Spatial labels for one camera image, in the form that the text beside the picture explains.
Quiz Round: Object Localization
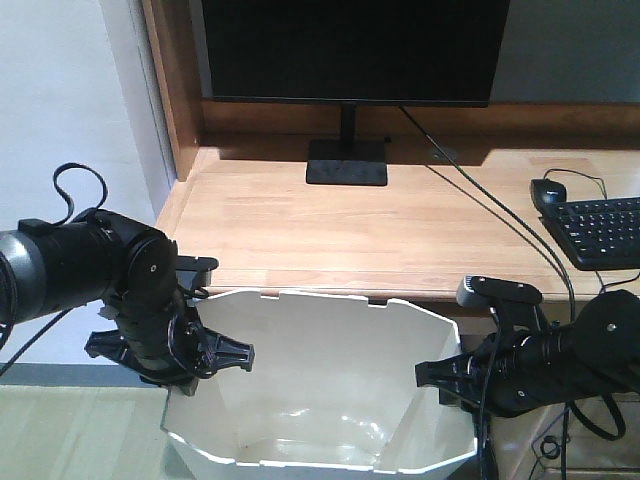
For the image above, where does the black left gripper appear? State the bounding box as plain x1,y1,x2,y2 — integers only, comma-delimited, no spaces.
84,289,255,396

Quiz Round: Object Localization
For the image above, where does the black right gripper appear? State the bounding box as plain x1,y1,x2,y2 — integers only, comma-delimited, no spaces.
414,332,580,418

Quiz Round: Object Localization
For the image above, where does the white plastic trash bin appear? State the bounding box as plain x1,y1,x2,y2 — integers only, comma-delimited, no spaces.
162,290,476,479

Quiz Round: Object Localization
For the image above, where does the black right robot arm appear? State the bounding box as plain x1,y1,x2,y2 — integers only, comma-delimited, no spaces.
415,283,639,418

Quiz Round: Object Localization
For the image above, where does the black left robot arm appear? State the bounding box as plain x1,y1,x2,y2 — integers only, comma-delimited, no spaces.
1,189,255,396

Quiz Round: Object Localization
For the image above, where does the wooden desk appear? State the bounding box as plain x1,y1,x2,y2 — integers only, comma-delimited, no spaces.
143,1,639,335

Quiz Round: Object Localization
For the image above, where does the black keyboard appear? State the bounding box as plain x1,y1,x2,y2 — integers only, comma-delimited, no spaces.
540,197,639,271

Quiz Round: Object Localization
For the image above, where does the black computer mouse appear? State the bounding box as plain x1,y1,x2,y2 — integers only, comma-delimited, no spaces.
529,178,567,213

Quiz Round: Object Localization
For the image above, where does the black computer monitor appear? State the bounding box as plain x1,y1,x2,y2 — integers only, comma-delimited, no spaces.
201,1,510,186

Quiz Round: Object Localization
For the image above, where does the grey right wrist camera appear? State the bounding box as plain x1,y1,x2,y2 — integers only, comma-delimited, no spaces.
456,275,548,333

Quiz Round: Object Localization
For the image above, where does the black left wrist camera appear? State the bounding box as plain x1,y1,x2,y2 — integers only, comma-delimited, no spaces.
176,255,219,290

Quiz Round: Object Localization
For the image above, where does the black monitor cable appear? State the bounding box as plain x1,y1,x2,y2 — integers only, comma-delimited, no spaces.
398,105,576,321

